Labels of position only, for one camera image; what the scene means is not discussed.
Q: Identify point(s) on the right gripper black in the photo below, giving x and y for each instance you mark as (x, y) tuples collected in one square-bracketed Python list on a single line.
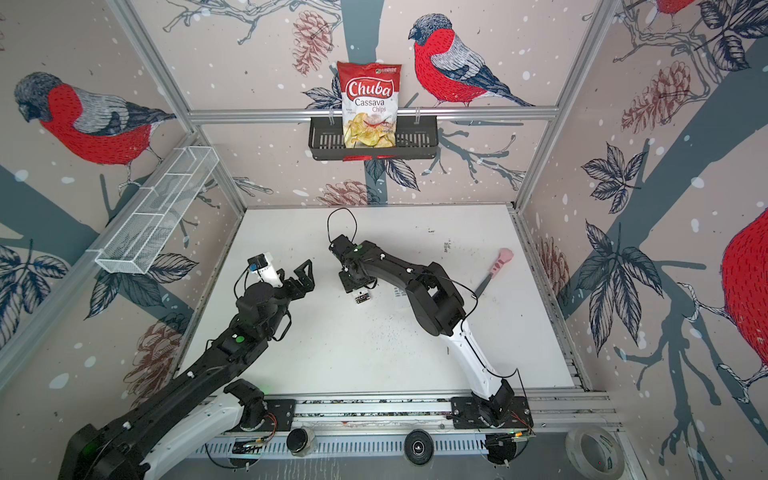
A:
[(347, 285)]

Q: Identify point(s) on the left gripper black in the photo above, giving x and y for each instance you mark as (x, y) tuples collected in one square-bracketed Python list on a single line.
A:
[(307, 282)]

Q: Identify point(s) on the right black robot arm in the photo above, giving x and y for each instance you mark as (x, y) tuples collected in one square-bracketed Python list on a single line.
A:
[(438, 307)]

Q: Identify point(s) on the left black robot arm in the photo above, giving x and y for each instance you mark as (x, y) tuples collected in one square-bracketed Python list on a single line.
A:
[(121, 449)]

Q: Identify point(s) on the Chuba cassava chips bag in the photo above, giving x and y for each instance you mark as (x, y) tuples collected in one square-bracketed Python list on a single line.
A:
[(369, 104)]

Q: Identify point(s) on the clear tape roll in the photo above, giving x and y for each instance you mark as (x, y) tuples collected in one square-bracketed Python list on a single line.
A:
[(595, 453)]

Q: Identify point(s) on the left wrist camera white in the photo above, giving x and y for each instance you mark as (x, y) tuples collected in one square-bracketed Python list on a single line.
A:
[(262, 265)]

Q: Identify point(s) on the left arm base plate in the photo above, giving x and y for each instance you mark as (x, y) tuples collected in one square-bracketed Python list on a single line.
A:
[(270, 415)]

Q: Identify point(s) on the pink handled brush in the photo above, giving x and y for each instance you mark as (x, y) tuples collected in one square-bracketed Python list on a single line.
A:
[(504, 257)]

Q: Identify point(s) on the black wall basket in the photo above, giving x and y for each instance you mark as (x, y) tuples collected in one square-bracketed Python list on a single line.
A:
[(409, 138)]

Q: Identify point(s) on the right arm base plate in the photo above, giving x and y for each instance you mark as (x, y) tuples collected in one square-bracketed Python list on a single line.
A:
[(472, 413)]

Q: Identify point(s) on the white wire mesh shelf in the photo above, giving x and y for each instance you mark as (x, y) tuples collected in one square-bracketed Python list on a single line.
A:
[(140, 239)]

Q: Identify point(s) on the aluminium front rail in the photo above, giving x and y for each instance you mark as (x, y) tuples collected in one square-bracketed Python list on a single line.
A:
[(376, 425)]

